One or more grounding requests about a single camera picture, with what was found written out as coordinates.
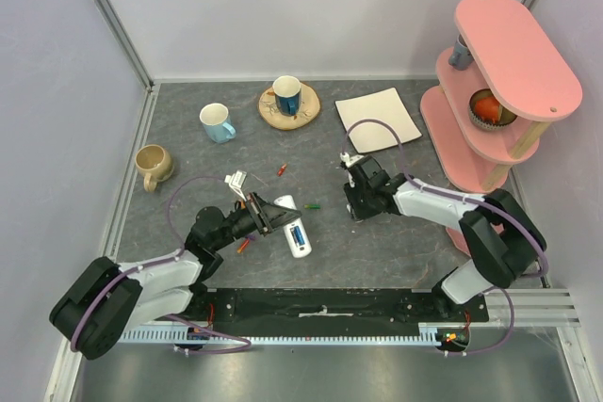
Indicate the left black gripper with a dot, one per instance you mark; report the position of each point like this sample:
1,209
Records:
270,216

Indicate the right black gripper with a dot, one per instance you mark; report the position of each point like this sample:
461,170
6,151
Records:
357,192

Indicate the white remote control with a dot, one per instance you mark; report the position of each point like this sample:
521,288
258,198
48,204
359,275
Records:
287,201

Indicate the blue battery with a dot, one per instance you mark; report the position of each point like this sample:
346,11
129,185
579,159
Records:
298,236

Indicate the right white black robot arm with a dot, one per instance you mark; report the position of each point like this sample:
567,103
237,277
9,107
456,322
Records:
500,238

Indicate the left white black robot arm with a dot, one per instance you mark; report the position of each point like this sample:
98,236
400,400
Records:
108,298

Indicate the orange red battery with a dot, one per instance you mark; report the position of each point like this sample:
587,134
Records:
243,246

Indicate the cream square plate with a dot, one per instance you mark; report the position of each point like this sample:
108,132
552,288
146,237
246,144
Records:
385,106

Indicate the pink dotted plate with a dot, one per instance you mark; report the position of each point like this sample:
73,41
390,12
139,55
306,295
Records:
458,240

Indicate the light blue mug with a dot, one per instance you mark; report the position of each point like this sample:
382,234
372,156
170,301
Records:
216,121

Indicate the dark blue mug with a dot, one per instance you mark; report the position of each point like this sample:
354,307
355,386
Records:
287,91

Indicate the beige ceramic mug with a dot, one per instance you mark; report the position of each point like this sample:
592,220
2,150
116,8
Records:
154,163

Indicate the bowl with fruit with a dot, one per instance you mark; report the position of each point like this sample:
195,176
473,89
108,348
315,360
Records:
487,113

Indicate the grey cup on shelf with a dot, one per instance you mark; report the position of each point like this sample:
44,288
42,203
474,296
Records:
461,57

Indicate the pink three-tier shelf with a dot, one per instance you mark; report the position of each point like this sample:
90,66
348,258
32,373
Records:
516,62

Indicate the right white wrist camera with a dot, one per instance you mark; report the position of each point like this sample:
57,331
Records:
347,161

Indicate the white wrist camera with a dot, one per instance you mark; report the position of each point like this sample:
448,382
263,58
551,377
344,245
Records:
347,161
236,183

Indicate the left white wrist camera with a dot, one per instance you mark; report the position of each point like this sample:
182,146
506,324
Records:
236,183

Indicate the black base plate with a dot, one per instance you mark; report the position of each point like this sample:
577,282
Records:
260,312

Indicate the white slotted cable duct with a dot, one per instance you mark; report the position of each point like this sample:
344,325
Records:
167,333

